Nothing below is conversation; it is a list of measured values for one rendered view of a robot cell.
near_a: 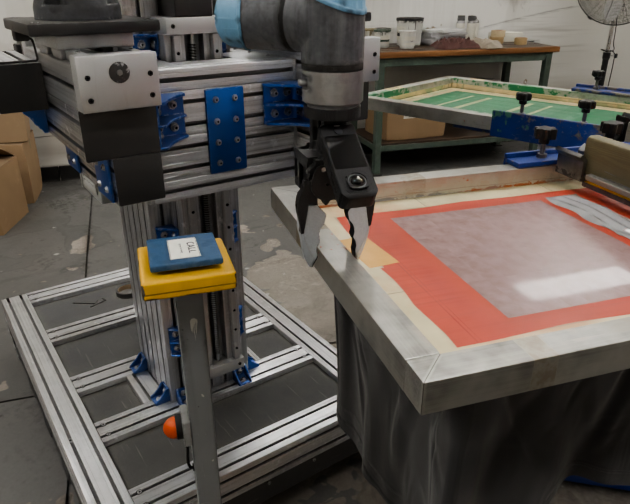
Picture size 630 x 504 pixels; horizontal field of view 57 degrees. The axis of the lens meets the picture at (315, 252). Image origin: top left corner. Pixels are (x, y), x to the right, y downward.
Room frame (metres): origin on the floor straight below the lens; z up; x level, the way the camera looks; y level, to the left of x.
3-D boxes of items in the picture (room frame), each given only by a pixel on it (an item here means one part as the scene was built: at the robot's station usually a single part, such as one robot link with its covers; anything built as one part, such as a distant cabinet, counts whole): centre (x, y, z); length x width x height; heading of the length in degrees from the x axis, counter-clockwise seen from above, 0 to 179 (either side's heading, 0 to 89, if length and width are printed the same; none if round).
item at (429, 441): (0.74, -0.11, 0.74); 0.45 x 0.03 x 0.43; 18
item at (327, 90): (0.73, -0.02, 1.20); 0.08 x 0.08 x 0.05
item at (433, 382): (0.83, -0.38, 0.97); 0.79 x 0.58 x 0.04; 108
